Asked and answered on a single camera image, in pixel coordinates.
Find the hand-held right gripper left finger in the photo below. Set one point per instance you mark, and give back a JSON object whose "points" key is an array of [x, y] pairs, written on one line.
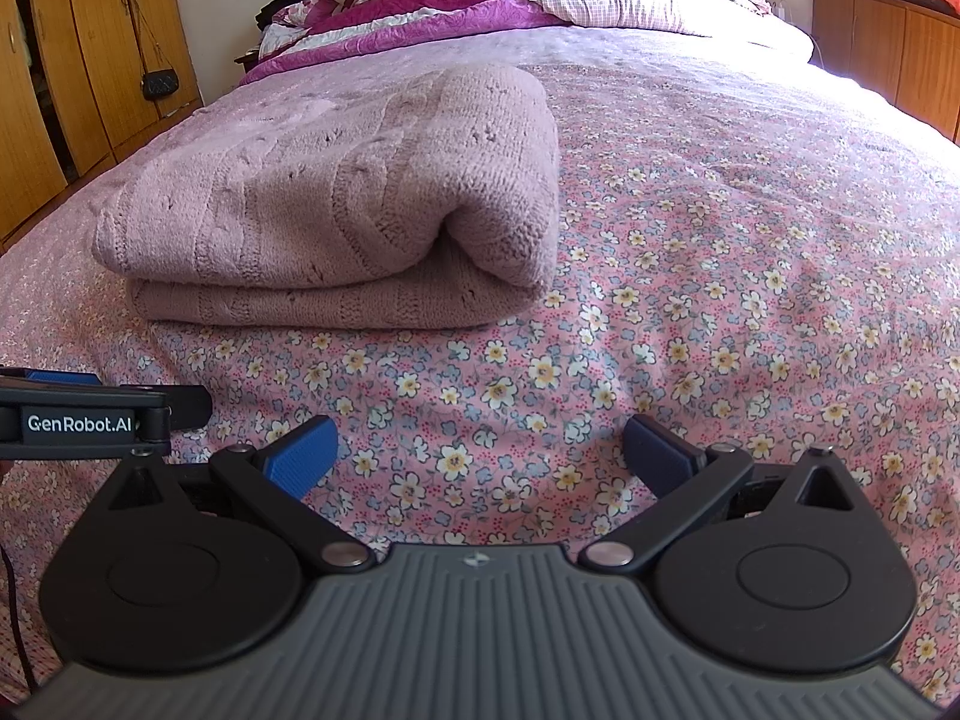
{"points": [[300, 457]]}

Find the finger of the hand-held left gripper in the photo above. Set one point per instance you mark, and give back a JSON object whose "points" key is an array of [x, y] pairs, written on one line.
{"points": [[187, 406], [52, 377]]}

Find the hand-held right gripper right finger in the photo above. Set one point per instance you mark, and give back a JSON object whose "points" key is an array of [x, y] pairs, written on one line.
{"points": [[656, 454]]}

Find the pink knit cardigan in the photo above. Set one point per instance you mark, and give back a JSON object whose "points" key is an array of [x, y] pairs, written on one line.
{"points": [[337, 187]]}

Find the pink floral bed sheet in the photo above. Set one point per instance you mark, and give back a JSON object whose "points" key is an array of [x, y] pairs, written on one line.
{"points": [[750, 277]]}

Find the small black handbag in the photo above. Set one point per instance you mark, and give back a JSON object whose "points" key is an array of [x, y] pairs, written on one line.
{"points": [[160, 85]]}

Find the wooden wardrobe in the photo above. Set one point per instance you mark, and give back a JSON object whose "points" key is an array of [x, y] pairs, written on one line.
{"points": [[82, 52]]}

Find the magenta white striped quilt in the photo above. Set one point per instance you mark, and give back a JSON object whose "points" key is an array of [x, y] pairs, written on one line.
{"points": [[420, 22]]}

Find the wooden side cabinet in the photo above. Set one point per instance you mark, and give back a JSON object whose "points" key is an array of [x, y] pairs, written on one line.
{"points": [[885, 45]]}

